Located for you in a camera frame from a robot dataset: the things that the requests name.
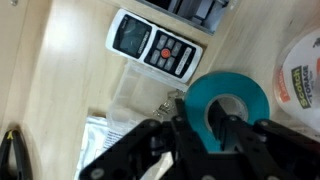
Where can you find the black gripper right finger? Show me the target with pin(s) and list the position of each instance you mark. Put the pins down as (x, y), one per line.
(273, 153)

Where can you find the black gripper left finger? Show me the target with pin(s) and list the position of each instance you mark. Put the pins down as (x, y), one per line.
(150, 156)

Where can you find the teal green tape roll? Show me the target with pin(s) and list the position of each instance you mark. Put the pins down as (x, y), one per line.
(240, 90)

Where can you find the clear Scotch packing tape roll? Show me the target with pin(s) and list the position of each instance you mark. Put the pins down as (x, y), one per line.
(300, 83)

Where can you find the white remote control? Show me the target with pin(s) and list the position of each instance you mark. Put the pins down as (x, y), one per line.
(133, 33)

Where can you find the yellow black pliers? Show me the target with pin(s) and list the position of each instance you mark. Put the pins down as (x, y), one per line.
(20, 156)

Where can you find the grey divided plastic tray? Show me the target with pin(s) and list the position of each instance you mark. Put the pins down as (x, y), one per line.
(193, 13)

